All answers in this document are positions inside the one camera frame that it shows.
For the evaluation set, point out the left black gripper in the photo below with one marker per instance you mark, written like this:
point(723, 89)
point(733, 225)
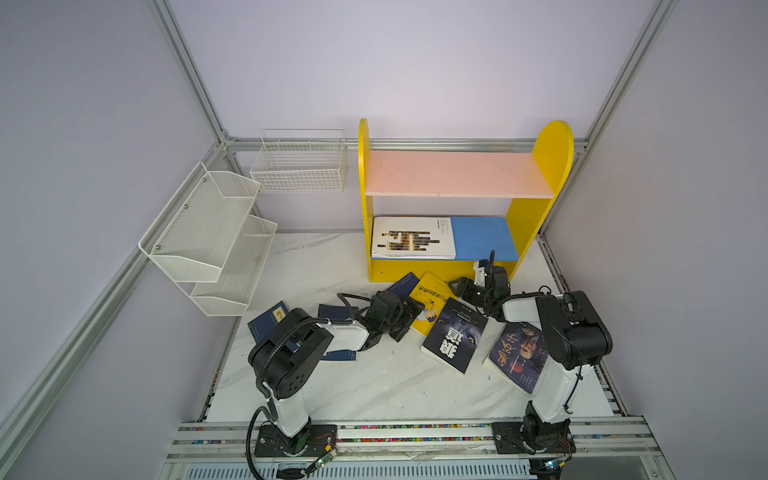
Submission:
point(408, 317)

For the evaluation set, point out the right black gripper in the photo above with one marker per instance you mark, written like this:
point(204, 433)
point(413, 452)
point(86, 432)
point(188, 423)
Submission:
point(464, 288)

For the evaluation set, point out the yellow cartoon book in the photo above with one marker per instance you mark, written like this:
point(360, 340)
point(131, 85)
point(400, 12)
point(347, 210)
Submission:
point(433, 293)

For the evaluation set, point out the black wolf book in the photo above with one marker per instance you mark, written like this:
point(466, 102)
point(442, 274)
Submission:
point(455, 336)

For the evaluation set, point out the white book brown bars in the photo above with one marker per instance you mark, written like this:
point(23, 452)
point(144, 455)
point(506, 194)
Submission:
point(420, 238)

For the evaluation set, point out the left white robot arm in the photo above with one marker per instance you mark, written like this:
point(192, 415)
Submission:
point(284, 361)

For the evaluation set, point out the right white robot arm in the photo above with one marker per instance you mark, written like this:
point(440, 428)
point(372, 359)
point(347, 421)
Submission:
point(547, 345)

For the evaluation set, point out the navy book under left arm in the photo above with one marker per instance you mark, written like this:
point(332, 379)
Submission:
point(261, 326)

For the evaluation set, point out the navy bagua book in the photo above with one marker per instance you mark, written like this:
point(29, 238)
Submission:
point(403, 287)

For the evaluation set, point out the navy book yellow label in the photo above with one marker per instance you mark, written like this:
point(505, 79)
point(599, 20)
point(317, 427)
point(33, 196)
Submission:
point(336, 313)

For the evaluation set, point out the purple illustrated book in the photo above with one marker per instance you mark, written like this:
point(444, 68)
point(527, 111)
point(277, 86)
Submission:
point(519, 356)

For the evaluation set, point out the yellow pink blue bookshelf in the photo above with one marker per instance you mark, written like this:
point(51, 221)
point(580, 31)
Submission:
point(530, 182)

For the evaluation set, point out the white mesh two-tier rack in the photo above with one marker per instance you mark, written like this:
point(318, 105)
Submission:
point(210, 243)

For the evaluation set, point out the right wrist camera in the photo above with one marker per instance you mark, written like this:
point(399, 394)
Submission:
point(480, 277)

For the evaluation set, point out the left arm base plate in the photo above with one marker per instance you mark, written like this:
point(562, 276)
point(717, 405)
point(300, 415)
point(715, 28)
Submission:
point(312, 441)

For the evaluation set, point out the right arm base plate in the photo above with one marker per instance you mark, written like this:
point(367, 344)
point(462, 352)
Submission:
point(533, 439)

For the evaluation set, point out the white wire basket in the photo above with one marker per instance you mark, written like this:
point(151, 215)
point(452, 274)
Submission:
point(293, 161)

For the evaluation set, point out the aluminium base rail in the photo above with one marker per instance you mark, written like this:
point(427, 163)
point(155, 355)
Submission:
point(594, 448)

